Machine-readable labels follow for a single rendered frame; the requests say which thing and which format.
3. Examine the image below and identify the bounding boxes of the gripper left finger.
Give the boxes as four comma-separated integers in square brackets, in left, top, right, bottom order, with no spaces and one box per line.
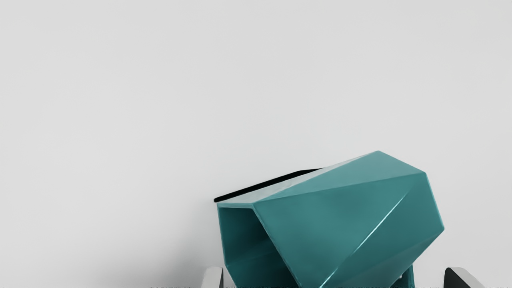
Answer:
[200,267,224,288]

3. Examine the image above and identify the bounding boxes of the teal faceted mug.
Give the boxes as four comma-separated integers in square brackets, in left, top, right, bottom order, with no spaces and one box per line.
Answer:
[216,150,445,288]

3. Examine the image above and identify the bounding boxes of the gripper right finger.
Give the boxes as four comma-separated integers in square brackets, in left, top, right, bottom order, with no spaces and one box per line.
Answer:
[443,267,486,288]

